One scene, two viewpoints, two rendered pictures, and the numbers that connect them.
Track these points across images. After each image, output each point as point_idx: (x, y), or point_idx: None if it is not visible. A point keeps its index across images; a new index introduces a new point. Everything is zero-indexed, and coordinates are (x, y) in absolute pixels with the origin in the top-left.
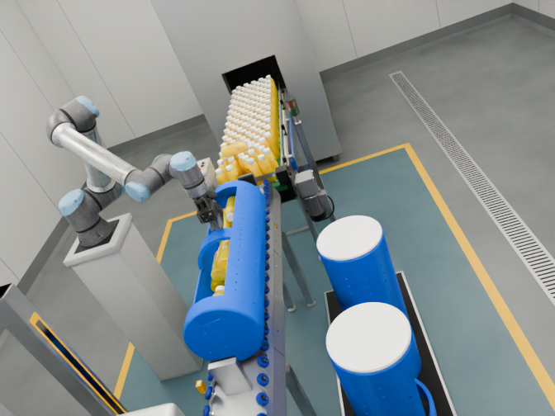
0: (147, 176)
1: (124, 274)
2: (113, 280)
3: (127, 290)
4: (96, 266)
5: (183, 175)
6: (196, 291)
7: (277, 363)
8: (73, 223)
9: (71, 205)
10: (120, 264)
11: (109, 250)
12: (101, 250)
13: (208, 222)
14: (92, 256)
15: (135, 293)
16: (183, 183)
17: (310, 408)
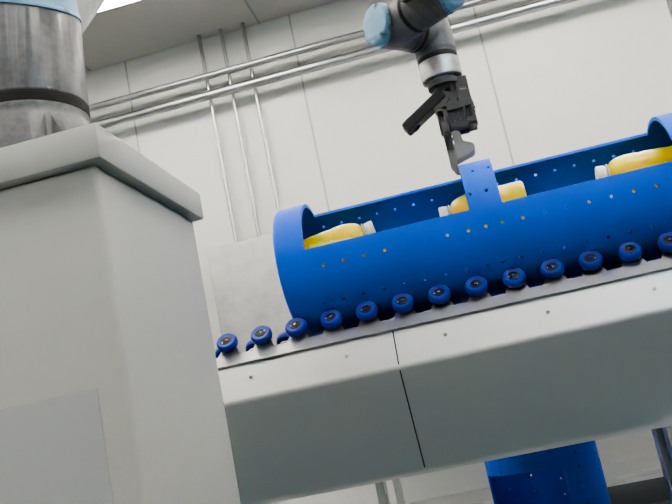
0: None
1: (200, 330)
2: (180, 338)
3: (203, 416)
4: (153, 235)
5: (451, 30)
6: (571, 185)
7: None
8: (66, 51)
9: (76, 1)
10: (195, 279)
11: (191, 197)
12: (178, 179)
13: (452, 143)
14: (161, 178)
15: (217, 446)
16: (451, 42)
17: None
